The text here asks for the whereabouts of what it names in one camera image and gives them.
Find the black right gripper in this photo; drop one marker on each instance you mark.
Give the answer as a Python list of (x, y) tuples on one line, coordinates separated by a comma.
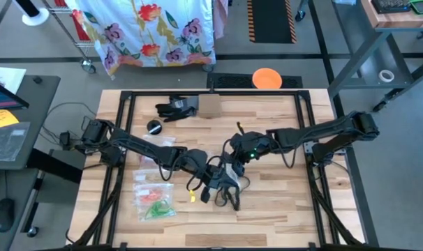
[(251, 146)]

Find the black desk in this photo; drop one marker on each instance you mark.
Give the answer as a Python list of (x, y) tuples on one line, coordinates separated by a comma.
[(45, 101)]

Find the white floral cloth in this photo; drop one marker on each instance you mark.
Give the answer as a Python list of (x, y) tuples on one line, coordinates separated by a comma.
[(145, 31)]

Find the clear plastic zip bag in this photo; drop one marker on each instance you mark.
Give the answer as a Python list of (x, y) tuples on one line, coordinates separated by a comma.
[(155, 190), (162, 216), (147, 176), (159, 140)]

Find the white tape roll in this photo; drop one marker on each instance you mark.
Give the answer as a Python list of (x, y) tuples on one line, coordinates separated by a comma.
[(380, 75)]

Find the black computer mouse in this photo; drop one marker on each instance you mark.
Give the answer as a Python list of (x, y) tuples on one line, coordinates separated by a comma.
[(3, 214)]

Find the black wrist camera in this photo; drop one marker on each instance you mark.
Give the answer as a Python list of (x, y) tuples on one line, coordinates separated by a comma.
[(240, 128), (205, 195)]

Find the white round pedestal base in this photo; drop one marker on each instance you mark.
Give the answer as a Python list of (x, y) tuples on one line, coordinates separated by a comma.
[(35, 19)]

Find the black mat with hazard stripes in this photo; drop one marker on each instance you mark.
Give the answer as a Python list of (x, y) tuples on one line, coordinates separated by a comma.
[(271, 21)]

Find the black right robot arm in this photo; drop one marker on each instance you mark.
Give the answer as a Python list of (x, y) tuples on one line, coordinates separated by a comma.
[(319, 134)]

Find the orange rubber band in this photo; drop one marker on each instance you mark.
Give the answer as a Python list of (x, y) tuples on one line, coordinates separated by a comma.
[(150, 198)]

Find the orange bowl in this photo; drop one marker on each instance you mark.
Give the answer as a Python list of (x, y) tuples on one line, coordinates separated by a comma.
[(267, 78)]

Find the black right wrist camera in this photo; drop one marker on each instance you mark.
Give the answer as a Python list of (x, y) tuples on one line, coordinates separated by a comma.
[(240, 128)]

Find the pink cloth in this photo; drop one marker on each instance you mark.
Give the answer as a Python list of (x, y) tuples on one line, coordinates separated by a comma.
[(221, 17)]

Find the red plastic crate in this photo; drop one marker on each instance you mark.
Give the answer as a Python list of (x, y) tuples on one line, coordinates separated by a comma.
[(79, 29)]

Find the wide black rubber band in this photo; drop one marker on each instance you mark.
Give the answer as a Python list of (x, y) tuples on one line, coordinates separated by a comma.
[(248, 181), (236, 204)]

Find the black round desk knob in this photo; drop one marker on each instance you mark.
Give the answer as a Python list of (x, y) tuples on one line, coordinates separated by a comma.
[(38, 79)]

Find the black ribbed floor mat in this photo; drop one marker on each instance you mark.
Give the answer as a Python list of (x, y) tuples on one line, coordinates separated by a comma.
[(225, 82)]

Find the white paper sheet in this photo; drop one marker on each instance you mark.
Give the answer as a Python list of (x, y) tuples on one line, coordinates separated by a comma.
[(9, 78)]

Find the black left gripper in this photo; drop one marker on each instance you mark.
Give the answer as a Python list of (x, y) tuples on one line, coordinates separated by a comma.
[(216, 176)]

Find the gray workbench with wooden top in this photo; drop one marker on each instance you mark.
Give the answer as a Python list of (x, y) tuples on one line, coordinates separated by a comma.
[(354, 62)]

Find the computer monitor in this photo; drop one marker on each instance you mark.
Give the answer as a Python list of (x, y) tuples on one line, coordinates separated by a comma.
[(2, 97)]

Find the black caster wheel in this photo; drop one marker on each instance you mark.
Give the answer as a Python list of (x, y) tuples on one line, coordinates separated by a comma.
[(299, 15)]

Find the yellow sticky note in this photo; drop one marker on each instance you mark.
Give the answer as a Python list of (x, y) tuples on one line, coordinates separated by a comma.
[(2, 118)]

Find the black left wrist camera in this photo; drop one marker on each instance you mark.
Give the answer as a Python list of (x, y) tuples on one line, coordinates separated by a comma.
[(205, 195)]

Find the green rubber band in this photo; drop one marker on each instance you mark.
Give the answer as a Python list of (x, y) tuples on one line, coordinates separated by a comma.
[(157, 209)]

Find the black and gray work glove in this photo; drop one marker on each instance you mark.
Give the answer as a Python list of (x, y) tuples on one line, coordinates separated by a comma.
[(176, 109)]

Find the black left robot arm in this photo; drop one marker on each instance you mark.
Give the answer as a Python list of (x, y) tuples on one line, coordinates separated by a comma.
[(145, 148)]

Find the black power adapter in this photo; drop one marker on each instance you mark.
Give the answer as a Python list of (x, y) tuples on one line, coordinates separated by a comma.
[(65, 138)]

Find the small brown cardboard box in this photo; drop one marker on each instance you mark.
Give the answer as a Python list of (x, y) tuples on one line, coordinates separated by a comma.
[(209, 106)]

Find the green plastic tray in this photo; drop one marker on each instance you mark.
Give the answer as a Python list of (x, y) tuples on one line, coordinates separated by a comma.
[(415, 10)]

